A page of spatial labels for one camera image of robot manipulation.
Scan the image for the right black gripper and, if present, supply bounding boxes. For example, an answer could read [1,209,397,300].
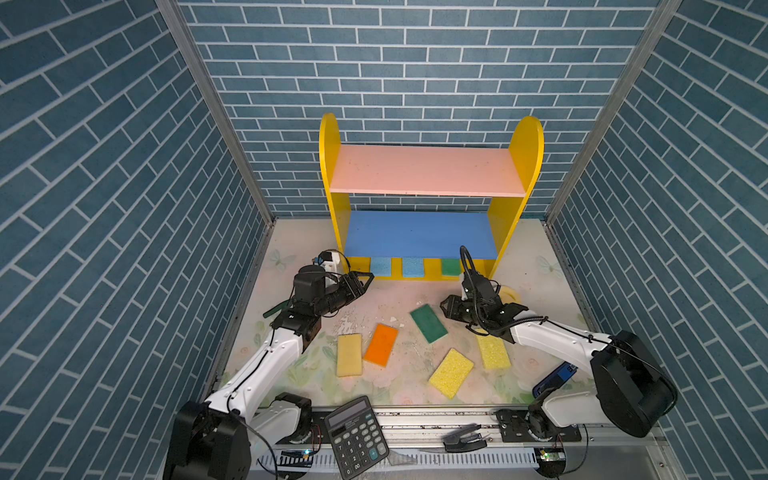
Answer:
[437,292,486,327]

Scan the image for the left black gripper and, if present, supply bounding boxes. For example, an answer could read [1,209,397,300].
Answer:
[312,271,374,319]

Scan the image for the bright green sponge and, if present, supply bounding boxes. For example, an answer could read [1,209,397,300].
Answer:
[441,259,462,277]

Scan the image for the dark green scrub sponge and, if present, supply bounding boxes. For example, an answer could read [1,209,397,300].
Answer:
[410,304,448,344]

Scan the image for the orange sponge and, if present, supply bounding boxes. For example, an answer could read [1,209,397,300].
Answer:
[363,324,399,368]

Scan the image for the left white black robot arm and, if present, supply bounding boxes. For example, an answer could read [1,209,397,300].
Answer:
[163,265,374,479]

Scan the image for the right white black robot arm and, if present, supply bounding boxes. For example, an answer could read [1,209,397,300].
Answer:
[440,270,679,440]

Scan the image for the yellow pink blue shelf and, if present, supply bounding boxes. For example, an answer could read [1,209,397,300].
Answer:
[319,113,545,281]

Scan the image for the yellow sponge right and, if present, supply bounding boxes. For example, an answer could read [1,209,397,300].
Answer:
[476,335,511,370]

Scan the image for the pale yellow sponge left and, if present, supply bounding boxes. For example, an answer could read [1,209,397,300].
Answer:
[336,333,363,378]

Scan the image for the yellow sponge front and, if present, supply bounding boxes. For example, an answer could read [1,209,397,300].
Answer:
[429,349,475,399]

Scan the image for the black binder clip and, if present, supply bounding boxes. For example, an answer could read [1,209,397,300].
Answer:
[442,423,488,453]

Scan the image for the black desk calculator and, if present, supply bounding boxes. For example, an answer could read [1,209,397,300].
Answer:
[324,396,390,480]

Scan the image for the green handled pliers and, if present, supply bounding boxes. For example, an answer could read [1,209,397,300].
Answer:
[262,299,291,319]

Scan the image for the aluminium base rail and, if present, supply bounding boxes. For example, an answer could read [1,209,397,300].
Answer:
[244,406,683,479]

